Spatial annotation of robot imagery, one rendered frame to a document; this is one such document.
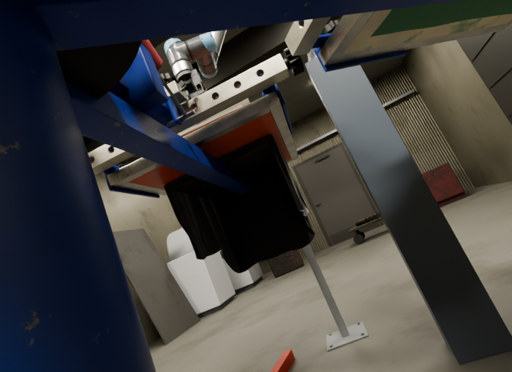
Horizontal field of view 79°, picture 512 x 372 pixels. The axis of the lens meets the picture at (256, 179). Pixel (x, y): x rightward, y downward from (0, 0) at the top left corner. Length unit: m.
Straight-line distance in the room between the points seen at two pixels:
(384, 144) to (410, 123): 6.82
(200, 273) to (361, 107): 4.24
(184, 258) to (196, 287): 0.50
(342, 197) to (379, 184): 6.51
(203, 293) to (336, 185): 4.19
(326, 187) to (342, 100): 6.53
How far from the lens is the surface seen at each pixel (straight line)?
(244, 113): 0.93
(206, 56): 1.33
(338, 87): 1.30
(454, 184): 6.63
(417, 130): 8.04
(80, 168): 0.28
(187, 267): 5.21
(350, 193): 7.71
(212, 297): 5.11
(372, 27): 0.84
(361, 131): 1.25
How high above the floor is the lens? 0.59
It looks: 12 degrees up
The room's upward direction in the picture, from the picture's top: 23 degrees counter-clockwise
